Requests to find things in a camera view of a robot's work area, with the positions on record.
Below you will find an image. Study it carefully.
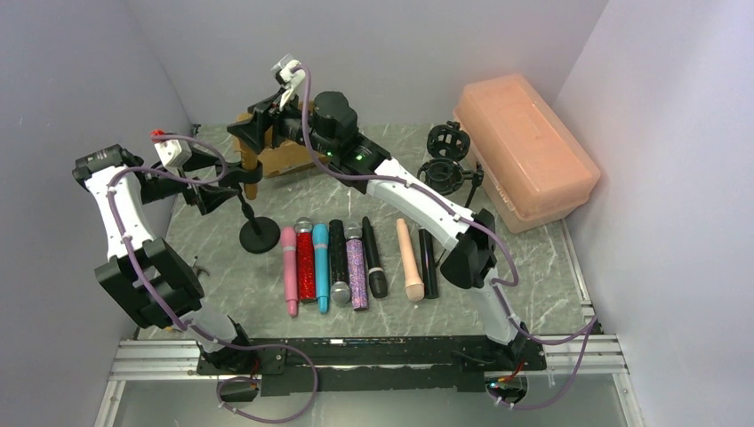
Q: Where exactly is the gold microphone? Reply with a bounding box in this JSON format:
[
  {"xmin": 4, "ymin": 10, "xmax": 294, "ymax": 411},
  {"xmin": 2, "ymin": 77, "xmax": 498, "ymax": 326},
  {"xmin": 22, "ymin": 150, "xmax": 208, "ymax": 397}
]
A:
[{"xmin": 235, "ymin": 115, "xmax": 261, "ymax": 202}]

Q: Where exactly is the cardboard box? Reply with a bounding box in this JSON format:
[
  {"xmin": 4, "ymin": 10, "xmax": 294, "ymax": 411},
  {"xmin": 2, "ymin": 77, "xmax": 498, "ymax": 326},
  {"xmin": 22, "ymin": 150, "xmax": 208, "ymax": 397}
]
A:
[{"xmin": 226, "ymin": 112, "xmax": 313, "ymax": 177}]

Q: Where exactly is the black clip round-base stand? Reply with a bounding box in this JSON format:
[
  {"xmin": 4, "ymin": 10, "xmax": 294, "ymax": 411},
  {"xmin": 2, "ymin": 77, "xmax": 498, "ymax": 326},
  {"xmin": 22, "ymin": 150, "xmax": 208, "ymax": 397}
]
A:
[{"xmin": 219, "ymin": 162, "xmax": 281, "ymax": 254}]

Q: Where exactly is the pink microphone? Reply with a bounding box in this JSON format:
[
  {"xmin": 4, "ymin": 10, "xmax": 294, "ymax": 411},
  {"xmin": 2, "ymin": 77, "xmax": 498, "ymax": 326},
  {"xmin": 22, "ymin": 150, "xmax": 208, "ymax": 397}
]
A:
[{"xmin": 280, "ymin": 227, "xmax": 299, "ymax": 318}]

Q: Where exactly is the red glitter microphone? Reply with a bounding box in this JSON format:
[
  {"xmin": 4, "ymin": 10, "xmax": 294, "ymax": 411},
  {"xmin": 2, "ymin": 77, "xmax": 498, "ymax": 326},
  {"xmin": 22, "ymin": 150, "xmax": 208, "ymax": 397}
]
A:
[{"xmin": 294, "ymin": 217, "xmax": 317, "ymax": 303}]

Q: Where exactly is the blue microphone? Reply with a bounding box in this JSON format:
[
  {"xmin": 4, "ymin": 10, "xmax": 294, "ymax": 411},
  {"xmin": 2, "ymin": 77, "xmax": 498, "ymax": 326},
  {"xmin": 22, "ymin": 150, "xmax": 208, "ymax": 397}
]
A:
[{"xmin": 312, "ymin": 223, "xmax": 330, "ymax": 314}]

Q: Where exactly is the purple glitter microphone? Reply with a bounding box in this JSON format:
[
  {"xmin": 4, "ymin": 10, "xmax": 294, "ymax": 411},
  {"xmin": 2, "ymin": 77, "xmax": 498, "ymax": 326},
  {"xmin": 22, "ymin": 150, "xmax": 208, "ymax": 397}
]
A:
[{"xmin": 344, "ymin": 222, "xmax": 369, "ymax": 311}]

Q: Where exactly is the black glitter microphone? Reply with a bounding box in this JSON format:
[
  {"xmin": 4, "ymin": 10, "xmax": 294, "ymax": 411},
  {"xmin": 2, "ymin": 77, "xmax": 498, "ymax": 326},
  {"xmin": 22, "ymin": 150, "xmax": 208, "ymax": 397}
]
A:
[{"xmin": 328, "ymin": 219, "xmax": 351, "ymax": 306}]

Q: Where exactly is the black shock-mount round-base stand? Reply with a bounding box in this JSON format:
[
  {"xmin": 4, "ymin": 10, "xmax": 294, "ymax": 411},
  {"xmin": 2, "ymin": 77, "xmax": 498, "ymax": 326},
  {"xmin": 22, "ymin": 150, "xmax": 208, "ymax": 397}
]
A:
[{"xmin": 426, "ymin": 121, "xmax": 470, "ymax": 161}]

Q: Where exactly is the plain black microphone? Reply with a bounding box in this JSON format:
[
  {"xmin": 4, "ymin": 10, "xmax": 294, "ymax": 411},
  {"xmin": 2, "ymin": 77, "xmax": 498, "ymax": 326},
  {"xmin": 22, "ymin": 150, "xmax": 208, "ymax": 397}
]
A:
[{"xmin": 361, "ymin": 216, "xmax": 389, "ymax": 299}]

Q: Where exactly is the black tripod shock-mount stand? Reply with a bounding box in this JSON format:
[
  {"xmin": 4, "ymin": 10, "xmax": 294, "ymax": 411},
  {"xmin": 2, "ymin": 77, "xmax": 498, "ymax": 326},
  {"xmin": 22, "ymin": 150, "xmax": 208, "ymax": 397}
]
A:
[{"xmin": 417, "ymin": 158, "xmax": 485, "ymax": 208}]

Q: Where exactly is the black silver-head microphone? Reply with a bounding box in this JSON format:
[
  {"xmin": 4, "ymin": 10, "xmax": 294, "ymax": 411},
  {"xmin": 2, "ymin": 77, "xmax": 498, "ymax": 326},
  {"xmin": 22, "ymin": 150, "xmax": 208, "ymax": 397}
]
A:
[{"xmin": 418, "ymin": 228, "xmax": 439, "ymax": 299}]

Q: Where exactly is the beige plastic microphone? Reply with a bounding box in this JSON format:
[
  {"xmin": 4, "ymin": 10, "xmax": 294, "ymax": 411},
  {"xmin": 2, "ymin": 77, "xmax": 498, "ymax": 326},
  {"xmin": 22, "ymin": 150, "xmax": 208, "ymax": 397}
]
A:
[{"xmin": 396, "ymin": 218, "xmax": 425, "ymax": 302}]

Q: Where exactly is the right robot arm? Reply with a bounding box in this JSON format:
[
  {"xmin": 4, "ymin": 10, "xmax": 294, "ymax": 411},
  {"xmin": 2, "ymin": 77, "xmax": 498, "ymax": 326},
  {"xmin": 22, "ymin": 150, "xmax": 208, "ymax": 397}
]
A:
[{"xmin": 227, "ymin": 92, "xmax": 530, "ymax": 363}]

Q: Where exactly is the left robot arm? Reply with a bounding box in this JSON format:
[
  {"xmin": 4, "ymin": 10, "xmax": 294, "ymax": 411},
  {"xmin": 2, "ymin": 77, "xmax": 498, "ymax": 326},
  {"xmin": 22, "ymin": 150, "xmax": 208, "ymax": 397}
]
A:
[{"xmin": 72, "ymin": 135, "xmax": 261, "ymax": 372}]

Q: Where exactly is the orange plastic storage box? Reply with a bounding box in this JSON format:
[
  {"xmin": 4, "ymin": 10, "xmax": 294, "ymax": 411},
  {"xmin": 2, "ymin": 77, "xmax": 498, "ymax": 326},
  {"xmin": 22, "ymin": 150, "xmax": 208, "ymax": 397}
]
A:
[{"xmin": 453, "ymin": 75, "xmax": 601, "ymax": 234}]

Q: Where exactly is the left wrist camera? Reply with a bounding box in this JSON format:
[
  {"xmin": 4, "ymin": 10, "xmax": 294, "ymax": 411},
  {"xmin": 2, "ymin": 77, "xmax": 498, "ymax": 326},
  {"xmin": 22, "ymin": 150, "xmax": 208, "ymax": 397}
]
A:
[{"xmin": 150, "ymin": 130, "xmax": 192, "ymax": 172}]

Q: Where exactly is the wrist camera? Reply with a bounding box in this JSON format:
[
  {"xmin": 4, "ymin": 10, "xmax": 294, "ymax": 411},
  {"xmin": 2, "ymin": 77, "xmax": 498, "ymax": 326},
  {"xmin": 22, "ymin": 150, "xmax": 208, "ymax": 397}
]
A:
[
  {"xmin": 271, "ymin": 54, "xmax": 306, "ymax": 110},
  {"xmin": 150, "ymin": 130, "xmax": 192, "ymax": 172}
]

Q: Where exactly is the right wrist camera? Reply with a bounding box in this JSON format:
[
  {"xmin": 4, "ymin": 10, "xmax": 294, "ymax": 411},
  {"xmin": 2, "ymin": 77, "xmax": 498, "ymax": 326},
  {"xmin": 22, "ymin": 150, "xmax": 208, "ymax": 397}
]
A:
[{"xmin": 271, "ymin": 54, "xmax": 306, "ymax": 110}]

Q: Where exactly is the black base frame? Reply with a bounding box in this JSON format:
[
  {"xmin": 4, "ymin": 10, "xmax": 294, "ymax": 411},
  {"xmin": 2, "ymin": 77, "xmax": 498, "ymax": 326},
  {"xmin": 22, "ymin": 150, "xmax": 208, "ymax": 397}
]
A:
[{"xmin": 197, "ymin": 334, "xmax": 548, "ymax": 397}]

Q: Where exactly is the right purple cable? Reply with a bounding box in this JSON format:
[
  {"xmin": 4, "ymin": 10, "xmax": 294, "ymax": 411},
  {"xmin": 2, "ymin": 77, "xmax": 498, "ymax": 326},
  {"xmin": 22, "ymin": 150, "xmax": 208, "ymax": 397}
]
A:
[{"xmin": 291, "ymin": 64, "xmax": 599, "ymax": 413}]

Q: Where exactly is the aluminium rail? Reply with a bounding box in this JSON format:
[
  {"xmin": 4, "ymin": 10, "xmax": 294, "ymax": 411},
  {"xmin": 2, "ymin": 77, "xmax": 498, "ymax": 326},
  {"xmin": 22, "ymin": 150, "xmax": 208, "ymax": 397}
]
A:
[{"xmin": 94, "ymin": 334, "xmax": 646, "ymax": 426}]

